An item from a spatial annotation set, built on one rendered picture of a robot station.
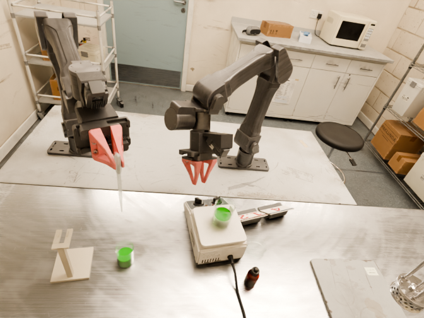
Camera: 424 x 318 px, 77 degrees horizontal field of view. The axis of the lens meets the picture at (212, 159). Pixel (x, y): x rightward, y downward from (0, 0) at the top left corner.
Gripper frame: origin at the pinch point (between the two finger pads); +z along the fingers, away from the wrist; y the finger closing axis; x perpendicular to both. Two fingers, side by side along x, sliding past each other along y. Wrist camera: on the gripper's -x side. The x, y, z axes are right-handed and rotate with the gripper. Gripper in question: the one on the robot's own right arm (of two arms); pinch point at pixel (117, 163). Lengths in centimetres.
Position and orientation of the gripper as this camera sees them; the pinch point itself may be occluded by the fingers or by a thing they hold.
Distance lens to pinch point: 49.3
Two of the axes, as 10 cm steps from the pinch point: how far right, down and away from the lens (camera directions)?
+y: 8.3, -2.4, 5.1
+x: -1.7, 7.6, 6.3
